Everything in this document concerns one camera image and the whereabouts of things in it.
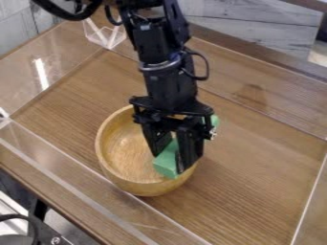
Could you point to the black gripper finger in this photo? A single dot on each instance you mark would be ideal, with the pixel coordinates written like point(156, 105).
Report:
point(157, 137)
point(189, 148)

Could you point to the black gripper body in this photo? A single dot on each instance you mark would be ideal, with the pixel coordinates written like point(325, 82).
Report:
point(194, 117)

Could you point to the green rectangular block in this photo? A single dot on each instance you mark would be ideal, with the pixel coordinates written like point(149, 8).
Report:
point(164, 163)

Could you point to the brown wooden bowl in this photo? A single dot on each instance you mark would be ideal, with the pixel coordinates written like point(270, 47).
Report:
point(126, 160)

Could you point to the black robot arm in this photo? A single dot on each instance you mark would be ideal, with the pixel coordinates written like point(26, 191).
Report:
point(158, 32)

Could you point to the black metal table leg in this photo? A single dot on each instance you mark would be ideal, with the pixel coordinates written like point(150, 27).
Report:
point(38, 209)

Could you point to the clear acrylic corner bracket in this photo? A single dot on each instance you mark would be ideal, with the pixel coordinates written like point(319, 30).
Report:
point(104, 36)

